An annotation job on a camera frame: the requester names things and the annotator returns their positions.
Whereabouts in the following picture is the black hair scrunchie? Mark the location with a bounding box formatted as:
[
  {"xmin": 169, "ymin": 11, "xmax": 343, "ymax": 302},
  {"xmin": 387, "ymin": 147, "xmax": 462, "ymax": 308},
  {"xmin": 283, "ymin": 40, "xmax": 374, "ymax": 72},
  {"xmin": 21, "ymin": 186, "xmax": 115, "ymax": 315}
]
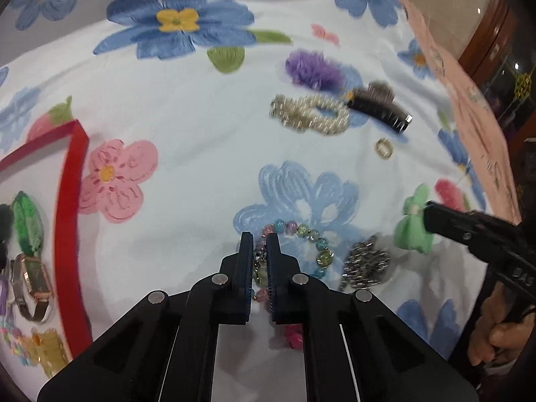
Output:
[{"xmin": 0, "ymin": 204, "xmax": 14, "ymax": 241}]

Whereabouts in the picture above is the pink printed cloth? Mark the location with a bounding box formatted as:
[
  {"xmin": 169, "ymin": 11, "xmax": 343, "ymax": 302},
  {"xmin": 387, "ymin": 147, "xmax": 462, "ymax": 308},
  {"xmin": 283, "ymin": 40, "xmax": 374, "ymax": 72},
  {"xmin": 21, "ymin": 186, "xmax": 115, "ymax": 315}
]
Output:
[{"xmin": 373, "ymin": 0, "xmax": 523, "ymax": 223}]

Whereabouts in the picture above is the square-faced wrist watch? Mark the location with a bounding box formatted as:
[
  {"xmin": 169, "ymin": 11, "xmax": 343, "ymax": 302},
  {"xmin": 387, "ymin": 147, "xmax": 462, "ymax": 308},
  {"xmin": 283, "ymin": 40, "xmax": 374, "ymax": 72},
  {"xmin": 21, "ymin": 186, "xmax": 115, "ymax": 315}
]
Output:
[{"xmin": 9, "ymin": 253, "xmax": 56, "ymax": 324}]

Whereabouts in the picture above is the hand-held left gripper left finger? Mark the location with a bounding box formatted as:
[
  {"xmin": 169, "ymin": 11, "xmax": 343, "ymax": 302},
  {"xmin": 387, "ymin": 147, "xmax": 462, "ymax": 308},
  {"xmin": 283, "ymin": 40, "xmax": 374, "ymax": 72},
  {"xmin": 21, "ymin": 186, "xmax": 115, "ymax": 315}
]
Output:
[{"xmin": 37, "ymin": 231, "xmax": 255, "ymax": 402}]

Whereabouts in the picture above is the pink bead bracelet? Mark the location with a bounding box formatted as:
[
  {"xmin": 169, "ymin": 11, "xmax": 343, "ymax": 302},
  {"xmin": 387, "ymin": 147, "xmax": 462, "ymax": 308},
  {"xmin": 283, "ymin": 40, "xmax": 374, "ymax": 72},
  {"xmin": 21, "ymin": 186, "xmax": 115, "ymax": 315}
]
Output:
[{"xmin": 252, "ymin": 288, "xmax": 305, "ymax": 349}]

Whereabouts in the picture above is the silver chain bracelet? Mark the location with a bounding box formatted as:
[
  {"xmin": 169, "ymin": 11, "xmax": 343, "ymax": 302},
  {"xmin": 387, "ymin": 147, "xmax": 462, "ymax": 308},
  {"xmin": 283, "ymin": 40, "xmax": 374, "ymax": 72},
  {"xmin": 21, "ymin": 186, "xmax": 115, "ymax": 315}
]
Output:
[{"xmin": 340, "ymin": 236, "xmax": 391, "ymax": 291}]

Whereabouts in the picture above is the purple fluffy scrunchie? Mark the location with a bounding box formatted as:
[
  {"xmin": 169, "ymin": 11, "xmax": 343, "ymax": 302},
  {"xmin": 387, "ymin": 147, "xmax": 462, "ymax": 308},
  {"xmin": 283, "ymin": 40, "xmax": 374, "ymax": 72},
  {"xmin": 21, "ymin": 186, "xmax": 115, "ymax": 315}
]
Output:
[{"xmin": 285, "ymin": 49, "xmax": 345, "ymax": 91}]

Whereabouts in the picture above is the person's right hand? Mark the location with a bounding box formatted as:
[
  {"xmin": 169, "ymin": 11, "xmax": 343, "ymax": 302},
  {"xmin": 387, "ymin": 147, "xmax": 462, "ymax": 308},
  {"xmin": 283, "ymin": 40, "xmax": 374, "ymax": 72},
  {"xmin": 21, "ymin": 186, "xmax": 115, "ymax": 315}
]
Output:
[{"xmin": 466, "ymin": 281, "xmax": 536, "ymax": 367}]

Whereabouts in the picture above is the green bow hair clip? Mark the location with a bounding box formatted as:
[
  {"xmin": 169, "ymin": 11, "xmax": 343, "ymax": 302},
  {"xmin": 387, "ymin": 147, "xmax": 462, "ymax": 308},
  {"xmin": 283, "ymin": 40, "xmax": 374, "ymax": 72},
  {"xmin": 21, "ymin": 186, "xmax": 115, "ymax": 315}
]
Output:
[{"xmin": 393, "ymin": 183, "xmax": 435, "ymax": 255}]

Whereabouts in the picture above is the small gold ring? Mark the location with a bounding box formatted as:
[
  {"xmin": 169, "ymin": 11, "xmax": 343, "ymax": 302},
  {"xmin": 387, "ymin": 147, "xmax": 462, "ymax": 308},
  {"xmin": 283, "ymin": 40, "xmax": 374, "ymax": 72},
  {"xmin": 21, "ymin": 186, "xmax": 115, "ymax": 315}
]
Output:
[{"xmin": 374, "ymin": 137, "xmax": 395, "ymax": 160}]

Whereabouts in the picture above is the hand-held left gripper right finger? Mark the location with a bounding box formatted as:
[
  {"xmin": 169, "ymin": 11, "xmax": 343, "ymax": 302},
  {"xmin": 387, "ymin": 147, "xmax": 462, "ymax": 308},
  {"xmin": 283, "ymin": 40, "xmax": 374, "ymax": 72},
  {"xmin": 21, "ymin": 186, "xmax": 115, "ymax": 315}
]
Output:
[{"xmin": 266, "ymin": 232, "xmax": 480, "ymax": 402}]

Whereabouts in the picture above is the glass bead bracelet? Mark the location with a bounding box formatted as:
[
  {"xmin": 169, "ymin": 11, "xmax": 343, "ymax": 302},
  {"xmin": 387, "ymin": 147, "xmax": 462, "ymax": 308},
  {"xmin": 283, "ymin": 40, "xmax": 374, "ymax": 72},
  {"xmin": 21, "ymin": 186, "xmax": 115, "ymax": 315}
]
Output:
[{"xmin": 250, "ymin": 220, "xmax": 336, "ymax": 289}]

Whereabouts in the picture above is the dark hair claw clip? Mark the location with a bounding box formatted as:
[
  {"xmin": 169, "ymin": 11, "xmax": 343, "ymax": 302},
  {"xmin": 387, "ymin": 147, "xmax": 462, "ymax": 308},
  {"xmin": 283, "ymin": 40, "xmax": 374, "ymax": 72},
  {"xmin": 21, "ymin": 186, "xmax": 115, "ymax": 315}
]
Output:
[{"xmin": 344, "ymin": 83, "xmax": 414, "ymax": 134}]

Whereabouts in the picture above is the red shallow box tray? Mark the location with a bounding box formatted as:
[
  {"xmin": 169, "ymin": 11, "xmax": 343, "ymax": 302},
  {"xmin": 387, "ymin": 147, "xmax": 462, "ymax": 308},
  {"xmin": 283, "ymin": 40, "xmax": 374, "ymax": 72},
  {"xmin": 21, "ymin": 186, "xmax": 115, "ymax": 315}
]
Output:
[{"xmin": 0, "ymin": 119, "xmax": 93, "ymax": 361}]

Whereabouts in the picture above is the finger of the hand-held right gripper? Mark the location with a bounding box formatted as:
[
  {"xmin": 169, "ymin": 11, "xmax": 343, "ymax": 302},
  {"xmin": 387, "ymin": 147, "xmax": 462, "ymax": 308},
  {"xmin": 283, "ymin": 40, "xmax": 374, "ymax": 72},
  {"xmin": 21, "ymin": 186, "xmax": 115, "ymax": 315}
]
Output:
[
  {"xmin": 424, "ymin": 201, "xmax": 523, "ymax": 240},
  {"xmin": 423, "ymin": 216, "xmax": 504, "ymax": 261}
]

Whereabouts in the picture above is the brown wooden furniture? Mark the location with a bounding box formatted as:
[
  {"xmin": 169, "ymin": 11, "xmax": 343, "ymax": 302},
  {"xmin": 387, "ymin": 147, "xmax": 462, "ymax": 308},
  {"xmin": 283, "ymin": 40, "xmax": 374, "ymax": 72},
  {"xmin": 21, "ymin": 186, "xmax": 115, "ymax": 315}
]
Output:
[{"xmin": 458, "ymin": 0, "xmax": 536, "ymax": 107}]

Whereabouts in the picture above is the pearl bead bracelet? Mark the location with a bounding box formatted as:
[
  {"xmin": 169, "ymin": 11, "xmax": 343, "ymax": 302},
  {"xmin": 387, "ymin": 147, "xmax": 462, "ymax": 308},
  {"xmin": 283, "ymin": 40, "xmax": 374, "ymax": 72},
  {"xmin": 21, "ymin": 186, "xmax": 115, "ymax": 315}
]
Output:
[{"xmin": 269, "ymin": 93, "xmax": 351, "ymax": 135}]

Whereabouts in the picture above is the colourful plastic bead bracelet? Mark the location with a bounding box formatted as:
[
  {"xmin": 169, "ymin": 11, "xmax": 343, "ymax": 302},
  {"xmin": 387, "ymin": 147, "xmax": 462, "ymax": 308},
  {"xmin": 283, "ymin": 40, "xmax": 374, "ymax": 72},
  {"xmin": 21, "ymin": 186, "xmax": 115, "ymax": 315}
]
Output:
[{"xmin": 0, "ymin": 322, "xmax": 31, "ymax": 366}]

